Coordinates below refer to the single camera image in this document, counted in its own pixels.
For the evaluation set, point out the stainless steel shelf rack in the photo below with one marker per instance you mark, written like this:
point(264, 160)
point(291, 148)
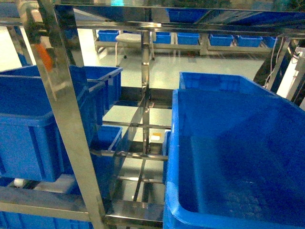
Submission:
point(46, 23)

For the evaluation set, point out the large blue crate on shelf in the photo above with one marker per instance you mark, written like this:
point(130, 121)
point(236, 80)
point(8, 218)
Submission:
point(236, 156)

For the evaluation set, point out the long blue bin on shelf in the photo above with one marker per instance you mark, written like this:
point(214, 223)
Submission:
point(31, 146)

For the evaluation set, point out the small lower left blue bin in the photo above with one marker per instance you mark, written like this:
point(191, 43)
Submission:
point(107, 168)

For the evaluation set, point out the white round stool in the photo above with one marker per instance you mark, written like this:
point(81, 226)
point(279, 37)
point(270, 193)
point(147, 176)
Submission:
point(132, 38)

